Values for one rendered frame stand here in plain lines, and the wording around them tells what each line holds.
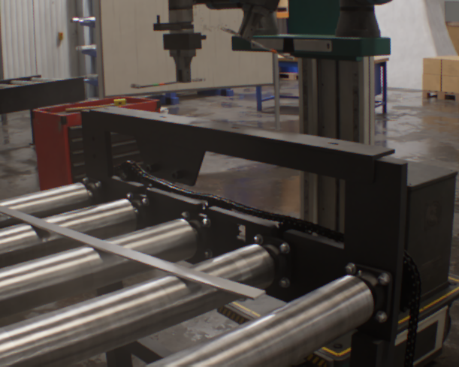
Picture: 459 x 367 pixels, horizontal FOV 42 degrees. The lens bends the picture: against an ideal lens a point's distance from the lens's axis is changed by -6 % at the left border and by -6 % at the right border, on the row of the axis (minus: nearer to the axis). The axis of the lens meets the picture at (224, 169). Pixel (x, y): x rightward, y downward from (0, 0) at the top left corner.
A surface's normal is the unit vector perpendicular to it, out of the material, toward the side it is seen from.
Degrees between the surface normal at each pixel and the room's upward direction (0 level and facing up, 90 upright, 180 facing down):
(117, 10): 90
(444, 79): 90
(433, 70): 90
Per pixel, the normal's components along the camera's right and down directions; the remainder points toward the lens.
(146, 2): 0.29, 0.22
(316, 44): -0.80, 0.17
